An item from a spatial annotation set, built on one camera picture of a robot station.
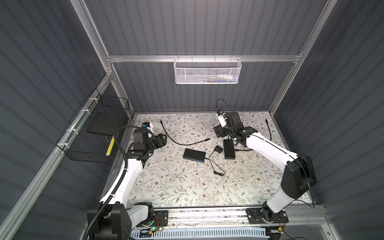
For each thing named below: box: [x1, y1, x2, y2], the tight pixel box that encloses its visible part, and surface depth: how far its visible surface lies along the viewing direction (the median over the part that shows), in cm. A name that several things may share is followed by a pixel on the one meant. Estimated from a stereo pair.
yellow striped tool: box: [106, 135, 115, 156], surface depth 69 cm
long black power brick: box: [223, 139, 236, 160], surface depth 98 cm
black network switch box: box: [183, 148, 206, 163], surface depth 96 cm
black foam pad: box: [87, 112, 124, 136], surface depth 79 cm
